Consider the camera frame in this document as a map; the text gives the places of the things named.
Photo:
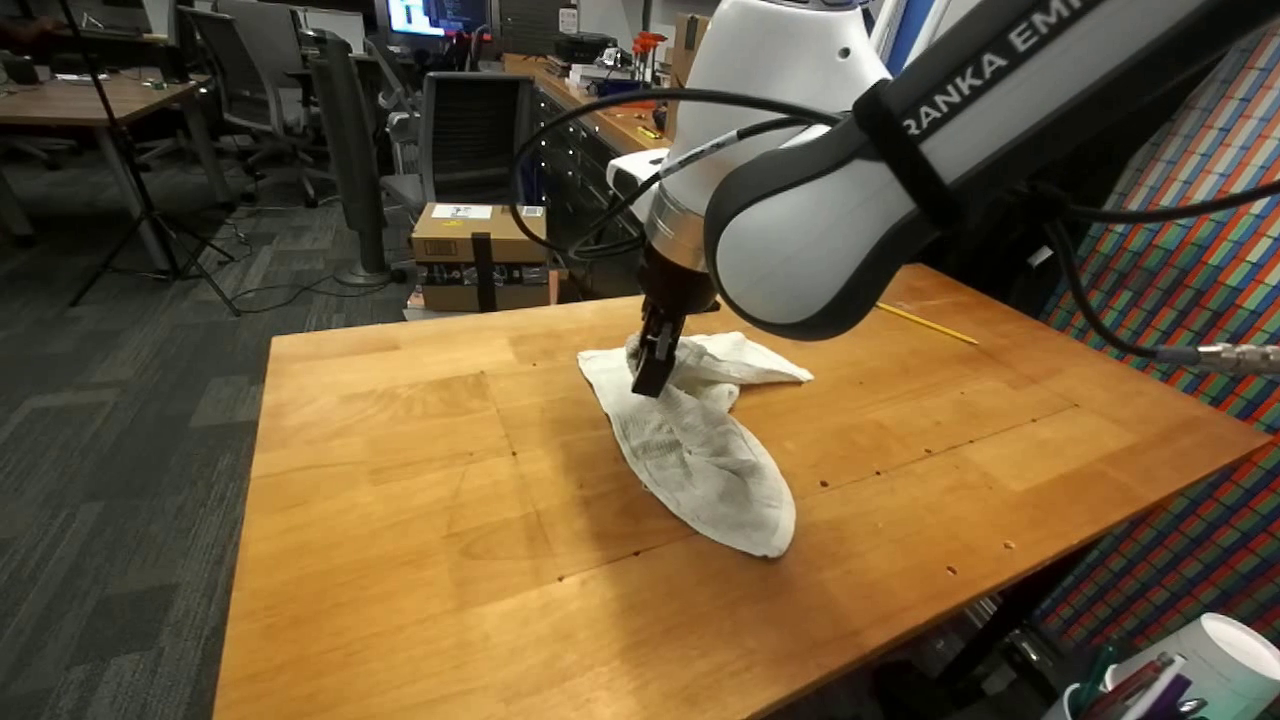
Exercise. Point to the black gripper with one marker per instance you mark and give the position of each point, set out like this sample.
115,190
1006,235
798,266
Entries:
681,285

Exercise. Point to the white terry towel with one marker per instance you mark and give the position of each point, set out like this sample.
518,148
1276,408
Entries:
695,454

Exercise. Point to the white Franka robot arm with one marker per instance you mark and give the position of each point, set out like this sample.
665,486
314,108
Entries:
853,224

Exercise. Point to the grey perforated metal cabinet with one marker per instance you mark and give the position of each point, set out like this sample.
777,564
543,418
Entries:
585,186

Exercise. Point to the yellow pencil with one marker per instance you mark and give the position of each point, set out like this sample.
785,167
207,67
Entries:
926,326

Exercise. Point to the black mesh office chair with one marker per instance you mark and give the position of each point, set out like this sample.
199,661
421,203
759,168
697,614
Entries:
482,134

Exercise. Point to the lit computer monitor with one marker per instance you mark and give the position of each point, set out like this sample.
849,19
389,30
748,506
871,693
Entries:
427,19

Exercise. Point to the grey office chair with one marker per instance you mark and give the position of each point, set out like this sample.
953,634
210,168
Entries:
241,67

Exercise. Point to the multicolour checkered panel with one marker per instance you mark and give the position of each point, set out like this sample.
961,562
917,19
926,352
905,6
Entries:
1173,266

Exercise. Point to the black tripod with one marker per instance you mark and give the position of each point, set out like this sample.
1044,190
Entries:
126,173

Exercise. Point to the wooden office desk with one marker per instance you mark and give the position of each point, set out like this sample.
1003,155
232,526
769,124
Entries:
82,98

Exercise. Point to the white paper cup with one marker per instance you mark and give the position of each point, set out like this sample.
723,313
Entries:
1223,664

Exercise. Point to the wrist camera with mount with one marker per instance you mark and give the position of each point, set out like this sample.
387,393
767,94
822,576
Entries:
633,168

